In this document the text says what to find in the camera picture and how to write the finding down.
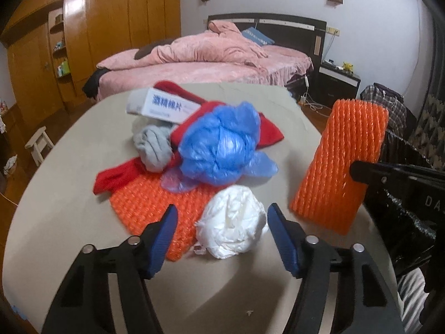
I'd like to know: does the dark wooden headboard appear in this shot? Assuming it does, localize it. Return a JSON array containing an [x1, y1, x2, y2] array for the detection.
[[207, 14, 327, 77]]

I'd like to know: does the grey striped clothing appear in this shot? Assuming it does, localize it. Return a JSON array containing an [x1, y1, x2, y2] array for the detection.
[[396, 268, 432, 324]]

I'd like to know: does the blue pillow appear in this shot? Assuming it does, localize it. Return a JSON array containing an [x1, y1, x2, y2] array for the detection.
[[241, 27, 275, 46]]

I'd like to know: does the bed with pink sheet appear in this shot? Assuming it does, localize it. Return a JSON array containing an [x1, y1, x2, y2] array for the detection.
[[83, 14, 327, 101]]

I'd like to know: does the white cable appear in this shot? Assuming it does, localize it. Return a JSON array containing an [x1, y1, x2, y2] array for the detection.
[[305, 100, 332, 112]]

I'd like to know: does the red cloth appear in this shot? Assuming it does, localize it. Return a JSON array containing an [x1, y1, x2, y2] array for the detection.
[[93, 81, 285, 195]]

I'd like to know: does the white plastic bag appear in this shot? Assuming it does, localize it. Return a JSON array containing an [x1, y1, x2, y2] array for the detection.
[[195, 185, 269, 260]]

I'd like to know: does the black bin with bag liner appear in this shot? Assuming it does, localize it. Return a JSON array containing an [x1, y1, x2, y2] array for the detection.
[[362, 181, 445, 279]]

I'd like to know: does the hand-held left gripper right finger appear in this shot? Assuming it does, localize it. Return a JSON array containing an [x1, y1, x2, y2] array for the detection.
[[267, 202, 406, 334]]

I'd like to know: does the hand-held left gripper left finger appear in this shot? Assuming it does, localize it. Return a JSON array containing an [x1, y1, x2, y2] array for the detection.
[[42, 203, 179, 334]]

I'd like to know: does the beige fringed tablecloth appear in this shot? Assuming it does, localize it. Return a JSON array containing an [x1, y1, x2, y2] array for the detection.
[[3, 82, 400, 334]]

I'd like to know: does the grey sock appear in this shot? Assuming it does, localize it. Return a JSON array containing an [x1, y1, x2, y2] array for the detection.
[[133, 116, 178, 173]]

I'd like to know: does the patterned curtain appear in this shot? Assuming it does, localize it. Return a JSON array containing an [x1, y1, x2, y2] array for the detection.
[[407, 0, 445, 168]]

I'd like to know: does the wooden wardrobe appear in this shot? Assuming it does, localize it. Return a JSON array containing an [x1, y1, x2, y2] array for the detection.
[[0, 0, 181, 119]]

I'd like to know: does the orange foam net sleeve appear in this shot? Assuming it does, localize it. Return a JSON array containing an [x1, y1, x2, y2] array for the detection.
[[109, 172, 223, 261], [289, 99, 389, 235]]

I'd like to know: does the white box with blue label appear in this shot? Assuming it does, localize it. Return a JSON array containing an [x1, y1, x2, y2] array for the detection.
[[126, 88, 206, 124]]

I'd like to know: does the dark nightstand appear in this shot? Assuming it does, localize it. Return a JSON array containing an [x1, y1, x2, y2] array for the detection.
[[318, 61, 361, 108]]

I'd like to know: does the pink quilt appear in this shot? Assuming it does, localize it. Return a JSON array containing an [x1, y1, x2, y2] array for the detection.
[[97, 21, 270, 73]]

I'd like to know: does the black garment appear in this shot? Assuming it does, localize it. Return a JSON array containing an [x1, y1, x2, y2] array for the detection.
[[83, 68, 112, 99]]

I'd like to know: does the blue plastic bag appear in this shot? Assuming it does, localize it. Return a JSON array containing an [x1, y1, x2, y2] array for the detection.
[[160, 102, 279, 193]]

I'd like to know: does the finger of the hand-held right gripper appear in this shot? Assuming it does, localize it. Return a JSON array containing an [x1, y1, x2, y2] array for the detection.
[[350, 161, 418, 186]]

